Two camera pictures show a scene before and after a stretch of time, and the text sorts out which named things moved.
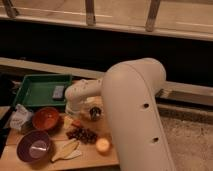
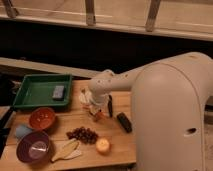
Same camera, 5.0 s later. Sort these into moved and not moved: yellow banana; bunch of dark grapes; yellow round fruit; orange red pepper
Moved: orange red pepper
Not moved: yellow round fruit; bunch of dark grapes; yellow banana
